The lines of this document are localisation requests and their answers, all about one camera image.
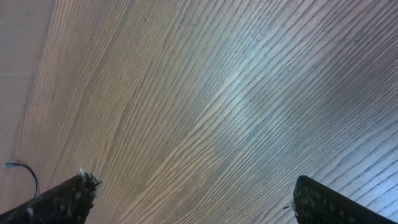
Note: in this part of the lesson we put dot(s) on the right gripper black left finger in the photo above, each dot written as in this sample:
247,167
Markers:
68,203

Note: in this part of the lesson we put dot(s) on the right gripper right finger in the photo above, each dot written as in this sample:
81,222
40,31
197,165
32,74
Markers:
315,203

